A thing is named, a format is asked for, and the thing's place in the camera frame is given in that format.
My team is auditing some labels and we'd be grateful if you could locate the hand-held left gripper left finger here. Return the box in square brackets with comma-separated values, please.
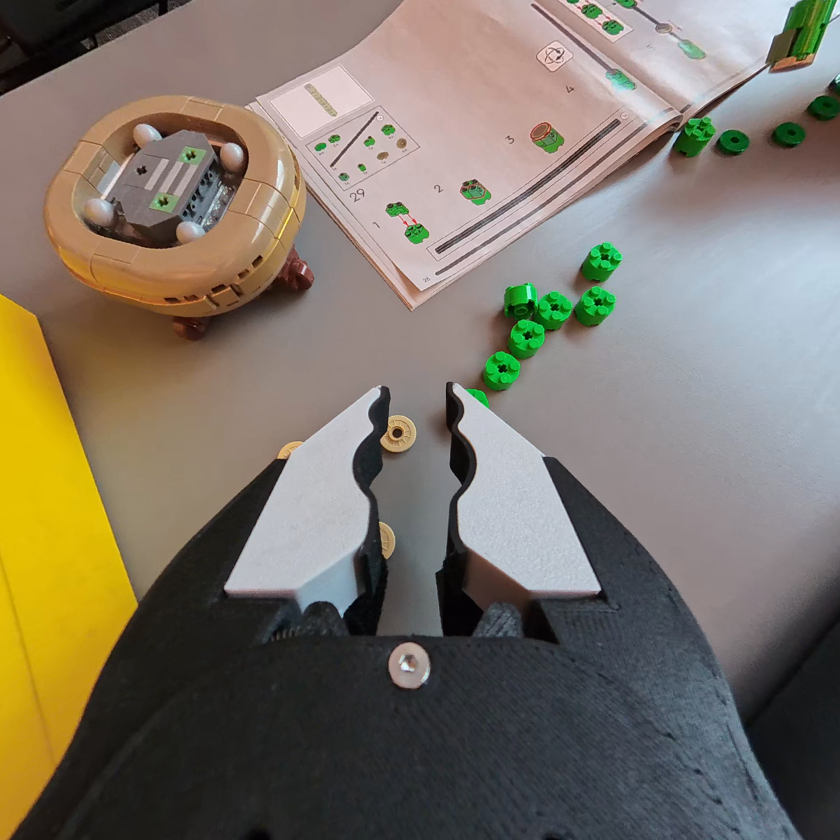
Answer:
[224, 386, 392, 635]

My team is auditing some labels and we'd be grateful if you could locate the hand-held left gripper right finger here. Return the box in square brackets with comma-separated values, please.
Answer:
[435, 382, 602, 637]

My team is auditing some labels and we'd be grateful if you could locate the green brick stack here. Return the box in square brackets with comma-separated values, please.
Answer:
[766, 0, 840, 72]

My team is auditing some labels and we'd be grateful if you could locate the pile of green round bricks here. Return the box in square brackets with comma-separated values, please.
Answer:
[462, 241, 624, 411]

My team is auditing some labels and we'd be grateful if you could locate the yellow box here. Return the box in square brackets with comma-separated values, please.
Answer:
[0, 293, 139, 840]

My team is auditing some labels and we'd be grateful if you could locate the tan brick-built pot model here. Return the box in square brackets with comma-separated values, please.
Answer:
[43, 94, 315, 342]

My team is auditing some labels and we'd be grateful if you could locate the open instruction booklet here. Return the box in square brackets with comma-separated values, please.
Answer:
[246, 0, 798, 311]

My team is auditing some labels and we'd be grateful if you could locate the green round toy brick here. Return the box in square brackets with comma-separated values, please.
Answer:
[672, 116, 718, 158]

